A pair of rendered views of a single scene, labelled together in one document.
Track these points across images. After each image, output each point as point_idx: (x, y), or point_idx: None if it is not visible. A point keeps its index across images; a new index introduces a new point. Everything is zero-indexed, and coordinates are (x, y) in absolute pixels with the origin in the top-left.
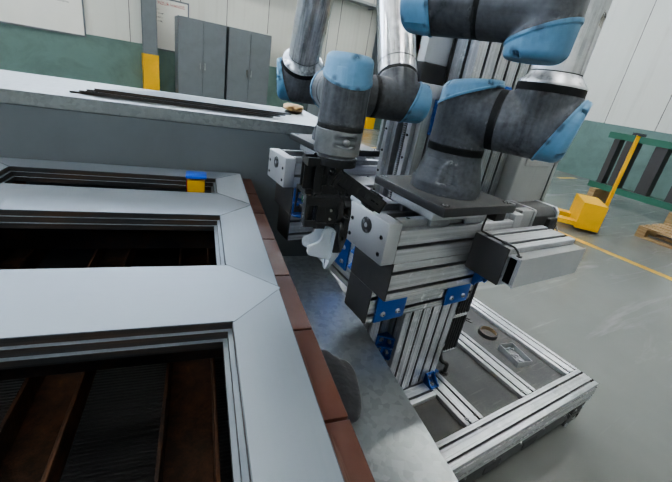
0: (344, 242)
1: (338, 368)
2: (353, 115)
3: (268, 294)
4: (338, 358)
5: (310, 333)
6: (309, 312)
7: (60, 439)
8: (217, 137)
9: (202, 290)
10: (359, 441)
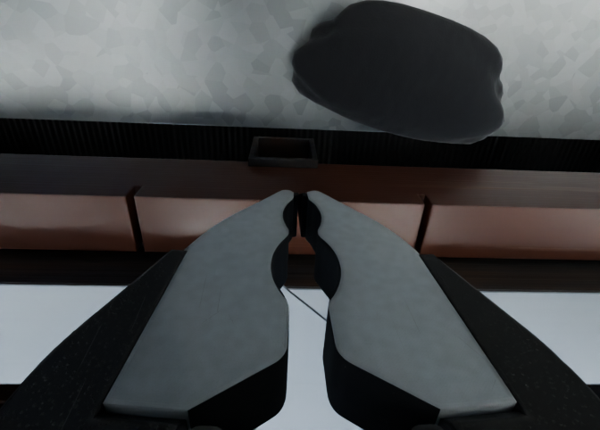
0: (524, 331)
1: (377, 51)
2: None
3: (312, 316)
4: (331, 28)
5: (445, 213)
6: (107, 29)
7: None
8: None
9: (274, 420)
10: (519, 61)
